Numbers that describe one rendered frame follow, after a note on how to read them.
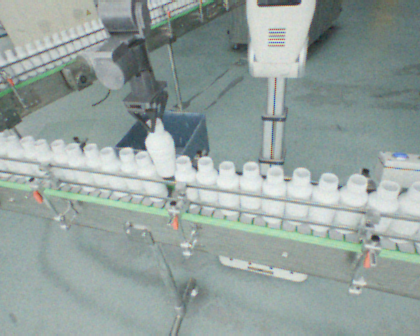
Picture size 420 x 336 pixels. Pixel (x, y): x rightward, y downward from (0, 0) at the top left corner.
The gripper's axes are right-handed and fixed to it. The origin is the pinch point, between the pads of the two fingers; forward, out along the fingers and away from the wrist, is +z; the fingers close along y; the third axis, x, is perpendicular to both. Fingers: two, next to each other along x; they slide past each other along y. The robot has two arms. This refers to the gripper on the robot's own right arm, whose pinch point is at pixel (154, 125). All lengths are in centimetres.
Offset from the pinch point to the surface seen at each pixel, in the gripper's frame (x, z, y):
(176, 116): -23, 34, -56
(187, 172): 7.1, 12.9, 1.8
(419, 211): 60, 14, 3
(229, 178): 18.6, 12.7, 2.1
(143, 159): -5.0, 10.0, 2.0
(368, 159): 91, 128, -153
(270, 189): 28.8, 13.9, 2.8
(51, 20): -294, 50, -279
